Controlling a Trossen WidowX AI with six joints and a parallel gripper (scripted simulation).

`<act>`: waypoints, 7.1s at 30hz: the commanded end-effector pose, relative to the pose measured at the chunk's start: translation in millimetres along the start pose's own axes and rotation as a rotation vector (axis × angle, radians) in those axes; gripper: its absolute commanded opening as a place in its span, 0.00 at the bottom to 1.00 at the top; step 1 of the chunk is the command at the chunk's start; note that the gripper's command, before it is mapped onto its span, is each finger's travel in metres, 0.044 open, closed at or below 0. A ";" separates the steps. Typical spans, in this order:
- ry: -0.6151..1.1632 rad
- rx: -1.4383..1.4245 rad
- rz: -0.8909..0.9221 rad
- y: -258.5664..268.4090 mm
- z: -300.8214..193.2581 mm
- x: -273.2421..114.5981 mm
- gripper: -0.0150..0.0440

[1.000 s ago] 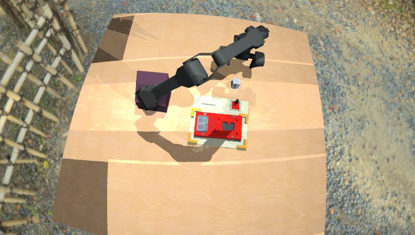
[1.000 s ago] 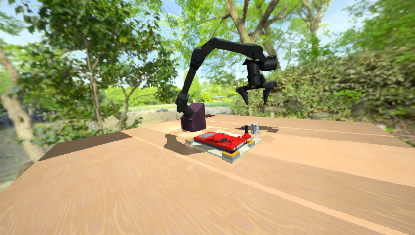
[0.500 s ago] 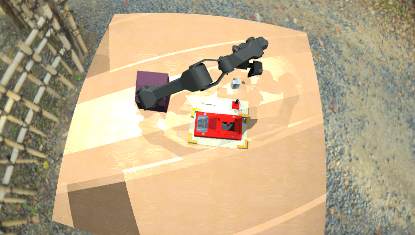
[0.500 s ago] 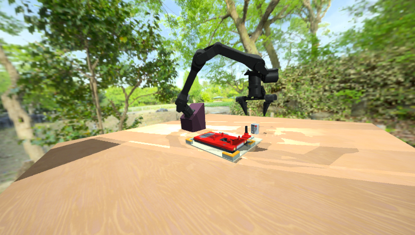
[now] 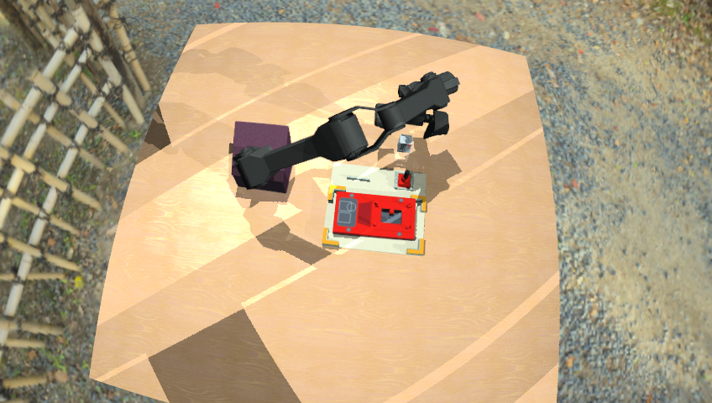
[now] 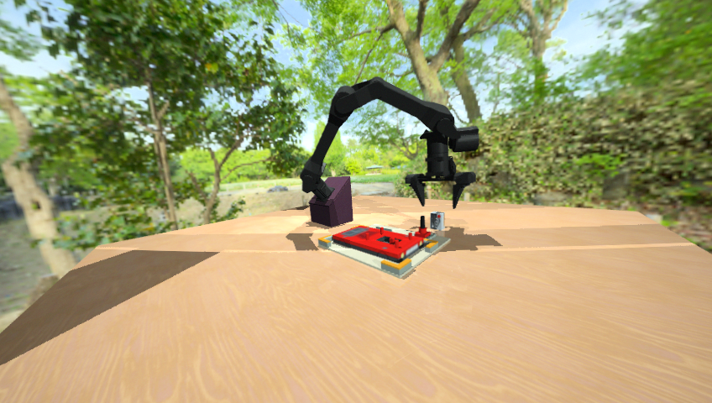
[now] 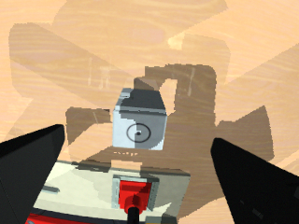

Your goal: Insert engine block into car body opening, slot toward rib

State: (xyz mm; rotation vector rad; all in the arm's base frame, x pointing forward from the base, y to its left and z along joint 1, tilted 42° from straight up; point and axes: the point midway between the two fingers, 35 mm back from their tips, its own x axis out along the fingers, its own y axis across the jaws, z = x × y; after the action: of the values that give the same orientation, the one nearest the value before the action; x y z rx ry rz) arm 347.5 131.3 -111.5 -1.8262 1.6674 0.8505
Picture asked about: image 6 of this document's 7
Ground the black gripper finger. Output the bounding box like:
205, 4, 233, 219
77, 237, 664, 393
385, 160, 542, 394
409, 183, 426, 207
452, 183, 470, 209

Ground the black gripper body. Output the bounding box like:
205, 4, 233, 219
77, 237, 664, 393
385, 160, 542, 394
406, 153, 476, 185

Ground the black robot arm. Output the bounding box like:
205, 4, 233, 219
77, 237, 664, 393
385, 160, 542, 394
300, 76, 479, 202

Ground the cream flat base plate with orange corner brackets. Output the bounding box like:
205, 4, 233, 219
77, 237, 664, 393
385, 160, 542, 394
318, 224, 450, 279

